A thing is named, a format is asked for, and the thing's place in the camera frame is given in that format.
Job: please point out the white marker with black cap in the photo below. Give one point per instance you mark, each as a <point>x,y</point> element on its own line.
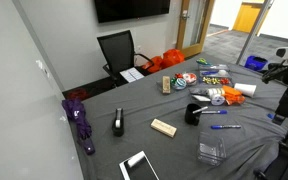
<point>201,109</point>

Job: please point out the blue marker cap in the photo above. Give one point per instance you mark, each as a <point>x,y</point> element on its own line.
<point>270,116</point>

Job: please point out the white paper cup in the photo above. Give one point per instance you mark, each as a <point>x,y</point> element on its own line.
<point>245,90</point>

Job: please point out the silver marker with blue cap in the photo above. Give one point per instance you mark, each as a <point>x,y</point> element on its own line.
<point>225,126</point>
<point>214,112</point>

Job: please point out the orange tissue cloth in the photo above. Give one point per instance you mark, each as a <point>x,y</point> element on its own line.
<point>233,95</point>

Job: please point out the blue plastic bin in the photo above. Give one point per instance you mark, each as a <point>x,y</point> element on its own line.
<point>255,63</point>

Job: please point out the red gift bow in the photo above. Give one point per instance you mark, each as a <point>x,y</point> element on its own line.
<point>224,81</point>

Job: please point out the clear compartment organiser tray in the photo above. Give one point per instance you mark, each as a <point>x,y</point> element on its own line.
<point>229,71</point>

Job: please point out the clear acrylic box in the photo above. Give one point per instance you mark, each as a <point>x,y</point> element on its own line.
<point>211,149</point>

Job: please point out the gold gift bows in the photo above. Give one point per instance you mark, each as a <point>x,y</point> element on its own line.
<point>210,80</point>

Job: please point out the white card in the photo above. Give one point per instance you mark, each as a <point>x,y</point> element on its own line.
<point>201,98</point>

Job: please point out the blue ribbon roll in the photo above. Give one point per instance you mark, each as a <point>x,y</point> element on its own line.
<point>210,72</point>

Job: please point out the clear plastic tray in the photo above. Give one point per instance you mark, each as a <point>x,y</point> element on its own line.
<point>160,85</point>
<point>197,90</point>

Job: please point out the black mug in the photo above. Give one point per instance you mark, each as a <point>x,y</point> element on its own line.
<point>191,117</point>

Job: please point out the green and blue scissors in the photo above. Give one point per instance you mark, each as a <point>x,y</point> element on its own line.
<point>202,61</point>

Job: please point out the clear tub of teal ribbon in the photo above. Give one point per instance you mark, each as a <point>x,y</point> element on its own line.
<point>179,84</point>

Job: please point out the wooden glass panel door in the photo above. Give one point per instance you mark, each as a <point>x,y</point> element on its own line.
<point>197,50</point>

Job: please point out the yellow door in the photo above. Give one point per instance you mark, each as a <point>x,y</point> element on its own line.
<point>247,16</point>

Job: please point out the wooden greetings stamp block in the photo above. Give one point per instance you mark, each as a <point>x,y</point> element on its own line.
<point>164,128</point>

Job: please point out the plain wooden stamp block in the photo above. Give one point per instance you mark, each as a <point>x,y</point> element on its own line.
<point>166,85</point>

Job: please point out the orange plastic bag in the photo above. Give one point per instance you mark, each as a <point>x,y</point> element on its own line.
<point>154,65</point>
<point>174,57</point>

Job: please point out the white framed tablet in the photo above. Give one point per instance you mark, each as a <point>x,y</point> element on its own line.
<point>139,168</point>

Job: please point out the white paper sheet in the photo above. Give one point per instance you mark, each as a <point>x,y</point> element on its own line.
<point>132,74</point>

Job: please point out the black tape dispenser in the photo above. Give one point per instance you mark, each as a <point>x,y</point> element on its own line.
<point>118,128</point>

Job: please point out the black mesh office chair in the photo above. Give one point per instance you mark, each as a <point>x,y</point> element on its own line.
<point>117,50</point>

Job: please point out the purple folded umbrella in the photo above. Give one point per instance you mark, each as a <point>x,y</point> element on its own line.
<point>79,120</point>

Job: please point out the red bag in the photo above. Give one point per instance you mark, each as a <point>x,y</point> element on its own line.
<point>77,94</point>

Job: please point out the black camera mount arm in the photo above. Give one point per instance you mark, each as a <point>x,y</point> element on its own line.
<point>277,72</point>

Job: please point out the grey metal frame post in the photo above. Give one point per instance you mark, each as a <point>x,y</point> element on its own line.
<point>252,35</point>

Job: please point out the black wall television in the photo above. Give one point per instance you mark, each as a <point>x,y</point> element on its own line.
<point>130,8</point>

